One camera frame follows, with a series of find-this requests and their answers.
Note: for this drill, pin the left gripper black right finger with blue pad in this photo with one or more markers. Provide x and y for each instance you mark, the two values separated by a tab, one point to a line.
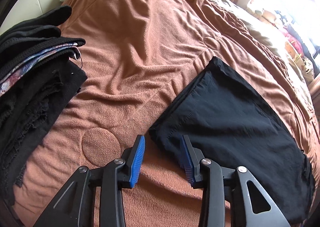
250	204

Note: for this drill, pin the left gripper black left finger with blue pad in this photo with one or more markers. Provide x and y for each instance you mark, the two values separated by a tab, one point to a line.
73	205

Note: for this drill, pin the black pants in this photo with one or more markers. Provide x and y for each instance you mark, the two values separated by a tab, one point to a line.
232	124

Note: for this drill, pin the stack of dark folded clothes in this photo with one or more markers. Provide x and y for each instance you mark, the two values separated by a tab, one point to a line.
38	79

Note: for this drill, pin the cream bed sheet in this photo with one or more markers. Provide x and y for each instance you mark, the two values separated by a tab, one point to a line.
270	38

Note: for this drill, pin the pile of plush toys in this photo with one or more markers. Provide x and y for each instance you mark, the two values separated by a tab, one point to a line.
299	47

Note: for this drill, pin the brown bed blanket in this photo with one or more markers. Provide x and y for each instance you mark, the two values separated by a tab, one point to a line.
139	55

